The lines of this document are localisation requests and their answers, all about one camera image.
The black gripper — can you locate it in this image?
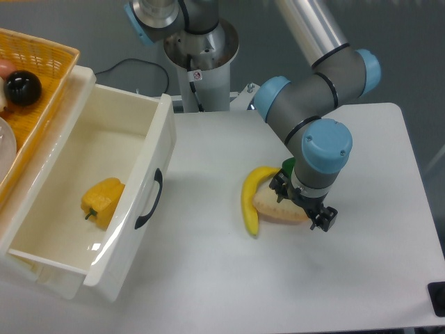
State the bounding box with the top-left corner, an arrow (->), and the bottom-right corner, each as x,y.
269,173 -> 338,232

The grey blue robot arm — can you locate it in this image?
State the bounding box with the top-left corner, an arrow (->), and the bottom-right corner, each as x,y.
124,1 -> 381,231

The white drawer cabinet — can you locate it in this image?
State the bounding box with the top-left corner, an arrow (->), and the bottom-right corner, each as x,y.
0,65 -> 97,301

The toy bread slice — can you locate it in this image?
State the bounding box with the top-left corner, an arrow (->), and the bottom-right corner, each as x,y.
252,186 -> 309,224

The green toy bell pepper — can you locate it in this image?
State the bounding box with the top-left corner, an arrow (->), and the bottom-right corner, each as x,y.
282,157 -> 296,177

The yellow toy banana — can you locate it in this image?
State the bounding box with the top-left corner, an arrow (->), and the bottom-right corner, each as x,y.
241,166 -> 280,237

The black corner object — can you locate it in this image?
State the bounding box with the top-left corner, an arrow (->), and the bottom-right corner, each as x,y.
427,281 -> 445,317

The yellow toy bell pepper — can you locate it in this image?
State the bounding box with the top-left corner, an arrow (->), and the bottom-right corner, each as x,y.
81,177 -> 125,230

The orange woven basket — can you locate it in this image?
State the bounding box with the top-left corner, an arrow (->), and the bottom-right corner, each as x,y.
1,29 -> 80,204

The clear plastic container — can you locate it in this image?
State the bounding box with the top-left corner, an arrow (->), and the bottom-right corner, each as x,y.
0,118 -> 17,182

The black toy ball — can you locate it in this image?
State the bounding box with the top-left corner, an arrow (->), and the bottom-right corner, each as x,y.
3,70 -> 42,106

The pink toy fruit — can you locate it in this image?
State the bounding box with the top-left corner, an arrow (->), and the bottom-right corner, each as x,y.
0,59 -> 17,80

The black cable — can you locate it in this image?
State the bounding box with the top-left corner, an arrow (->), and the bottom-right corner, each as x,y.
94,58 -> 170,95

